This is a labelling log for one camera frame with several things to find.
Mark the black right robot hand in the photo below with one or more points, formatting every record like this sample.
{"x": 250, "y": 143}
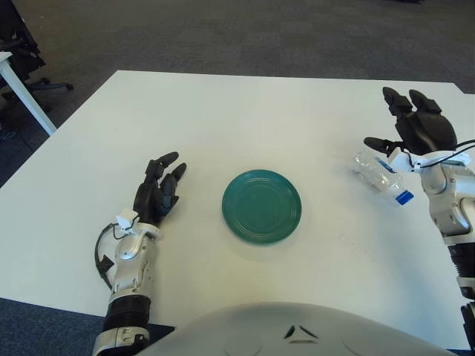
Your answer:
{"x": 426, "y": 130}

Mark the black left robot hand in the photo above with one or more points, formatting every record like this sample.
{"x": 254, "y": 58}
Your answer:
{"x": 152, "y": 196}

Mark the clear plastic bottle blue cap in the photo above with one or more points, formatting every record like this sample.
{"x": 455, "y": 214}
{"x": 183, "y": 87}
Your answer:
{"x": 375, "y": 178}

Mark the green round plate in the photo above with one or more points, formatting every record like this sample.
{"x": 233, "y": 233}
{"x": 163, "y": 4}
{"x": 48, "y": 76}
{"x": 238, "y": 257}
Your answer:
{"x": 261, "y": 207}

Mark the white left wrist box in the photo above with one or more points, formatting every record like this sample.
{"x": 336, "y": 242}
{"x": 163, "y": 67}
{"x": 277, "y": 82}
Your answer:
{"x": 126, "y": 219}

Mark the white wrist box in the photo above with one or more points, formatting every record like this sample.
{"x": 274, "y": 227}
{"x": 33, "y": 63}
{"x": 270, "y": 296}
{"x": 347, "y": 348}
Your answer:
{"x": 126, "y": 219}
{"x": 401, "y": 159}

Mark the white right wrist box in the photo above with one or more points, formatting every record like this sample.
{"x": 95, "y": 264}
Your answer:
{"x": 401, "y": 159}

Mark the white side table leg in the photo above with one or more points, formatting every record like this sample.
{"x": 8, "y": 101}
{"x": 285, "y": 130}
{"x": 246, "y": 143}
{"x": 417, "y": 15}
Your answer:
{"x": 26, "y": 96}

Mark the grey robot torso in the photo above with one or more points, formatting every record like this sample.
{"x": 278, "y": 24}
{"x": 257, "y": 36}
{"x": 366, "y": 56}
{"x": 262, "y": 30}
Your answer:
{"x": 259, "y": 330}

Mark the black office chair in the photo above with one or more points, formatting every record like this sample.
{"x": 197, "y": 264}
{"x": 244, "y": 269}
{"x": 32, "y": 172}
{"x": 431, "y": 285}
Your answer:
{"x": 22, "y": 48}

